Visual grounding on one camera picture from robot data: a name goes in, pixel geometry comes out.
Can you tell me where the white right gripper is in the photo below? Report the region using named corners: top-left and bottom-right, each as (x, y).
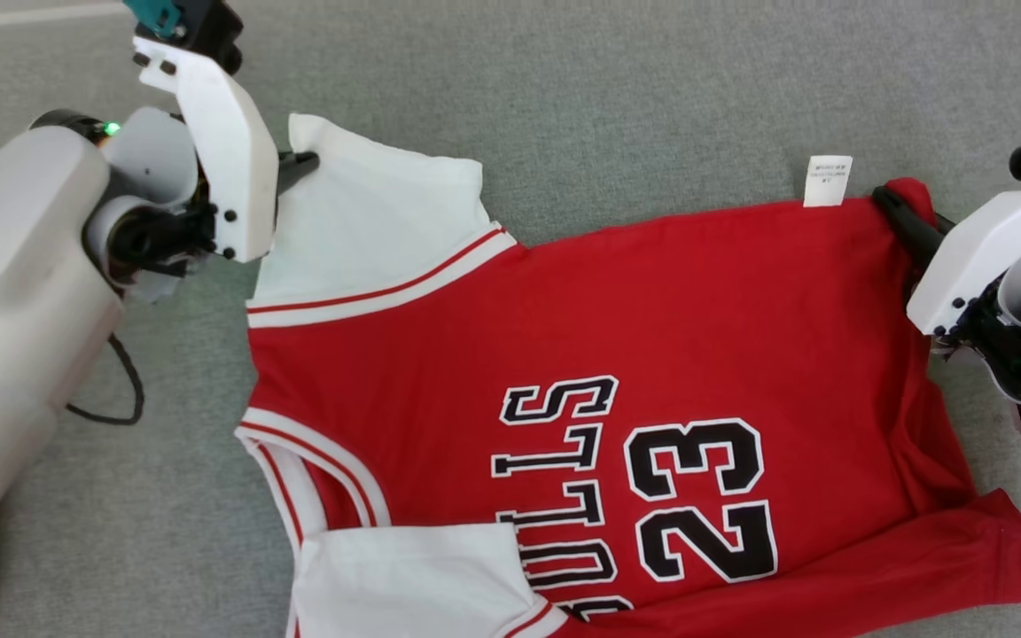
top-left (872, 186), bottom-right (1021, 336)

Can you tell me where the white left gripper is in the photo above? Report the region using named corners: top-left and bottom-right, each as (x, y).
top-left (132, 35), bottom-right (321, 264)

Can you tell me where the red printed basketball jersey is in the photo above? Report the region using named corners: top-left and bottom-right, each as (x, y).
top-left (236, 113), bottom-right (1021, 638)

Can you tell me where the grey fabric sofa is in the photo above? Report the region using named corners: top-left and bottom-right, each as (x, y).
top-left (0, 0), bottom-right (1021, 638)

